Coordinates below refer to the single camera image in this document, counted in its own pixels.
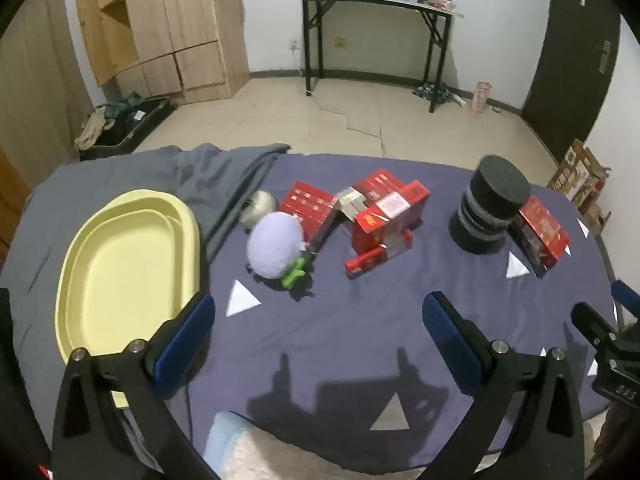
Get grey blanket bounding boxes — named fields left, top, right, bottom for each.
left=0, top=143, right=292, bottom=466

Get red box with white label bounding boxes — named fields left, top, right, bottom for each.
left=352, top=180, right=431, bottom=256

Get beige cloth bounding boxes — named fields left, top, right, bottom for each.
left=75, top=109, right=109, bottom=150

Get beige curtain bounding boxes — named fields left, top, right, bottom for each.
left=0, top=0, right=96, bottom=191

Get dark door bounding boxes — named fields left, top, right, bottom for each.
left=522, top=0, right=622, bottom=161

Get dark red box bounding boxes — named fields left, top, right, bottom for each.
left=280, top=181, right=337, bottom=242

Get red box with gold trim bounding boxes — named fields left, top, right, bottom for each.
left=510, top=196, right=572, bottom=279

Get long slim red box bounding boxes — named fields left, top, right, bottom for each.
left=344, top=230, right=414, bottom=281

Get white plush toy green tail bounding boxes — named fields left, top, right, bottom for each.
left=246, top=211, right=314, bottom=291

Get white plug with cable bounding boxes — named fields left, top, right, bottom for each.
left=289, top=40, right=313, bottom=97

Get pink and white bag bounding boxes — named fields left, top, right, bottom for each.
left=470, top=81, right=494, bottom=113

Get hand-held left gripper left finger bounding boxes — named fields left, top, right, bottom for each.
left=51, top=291, right=217, bottom=480

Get orange curtain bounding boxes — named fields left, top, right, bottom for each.
left=0, top=150, right=34, bottom=261

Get wooden wardrobe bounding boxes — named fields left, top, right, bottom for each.
left=74, top=0, right=251, bottom=106

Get black folding table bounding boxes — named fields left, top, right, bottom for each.
left=281, top=0, right=465, bottom=113

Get printed cardboard boxes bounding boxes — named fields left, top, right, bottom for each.
left=547, top=139, right=613, bottom=233

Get clear tape roll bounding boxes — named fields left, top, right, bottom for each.
left=239, top=190, right=277, bottom=225

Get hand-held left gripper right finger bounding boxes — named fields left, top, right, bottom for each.
left=422, top=290, right=586, bottom=480

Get pale yellow plastic basin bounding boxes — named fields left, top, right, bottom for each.
left=56, top=189, right=202, bottom=408

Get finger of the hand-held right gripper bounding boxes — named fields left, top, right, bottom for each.
left=571, top=301, right=640, bottom=408
left=611, top=280, right=640, bottom=319

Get pile of clothes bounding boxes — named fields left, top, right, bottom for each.
left=412, top=81, right=467, bottom=107

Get navy sheet with white triangles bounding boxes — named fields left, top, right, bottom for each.
left=187, top=152, right=621, bottom=476

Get light blue fleece garment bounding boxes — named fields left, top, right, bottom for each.
left=204, top=410, right=351, bottom=480

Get black open suitcase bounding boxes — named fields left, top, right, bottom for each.
left=75, top=92, right=177, bottom=162

